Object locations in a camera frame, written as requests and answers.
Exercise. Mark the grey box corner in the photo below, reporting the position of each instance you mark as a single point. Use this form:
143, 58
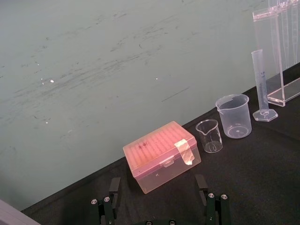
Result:
14, 214

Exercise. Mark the clear glass tube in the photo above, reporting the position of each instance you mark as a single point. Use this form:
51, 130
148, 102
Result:
284, 32

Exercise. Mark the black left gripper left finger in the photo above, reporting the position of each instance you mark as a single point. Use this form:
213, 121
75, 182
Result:
109, 206

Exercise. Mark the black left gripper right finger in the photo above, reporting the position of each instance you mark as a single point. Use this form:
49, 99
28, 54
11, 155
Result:
215, 208

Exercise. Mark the clear acrylic test tube rack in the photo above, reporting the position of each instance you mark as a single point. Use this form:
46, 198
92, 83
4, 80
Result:
279, 54

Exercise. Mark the black table cloth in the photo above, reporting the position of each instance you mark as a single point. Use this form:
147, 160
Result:
234, 175

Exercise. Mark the pink plastic pipette tip box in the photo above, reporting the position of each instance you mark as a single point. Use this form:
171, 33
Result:
161, 157

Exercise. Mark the large translucent plastic beaker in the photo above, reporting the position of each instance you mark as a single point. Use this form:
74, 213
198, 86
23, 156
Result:
235, 117

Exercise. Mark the small clear glass beaker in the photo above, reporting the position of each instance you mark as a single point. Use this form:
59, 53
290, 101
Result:
209, 136

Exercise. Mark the clear plastic graduated cylinder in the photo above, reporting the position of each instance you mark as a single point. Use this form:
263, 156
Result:
262, 86

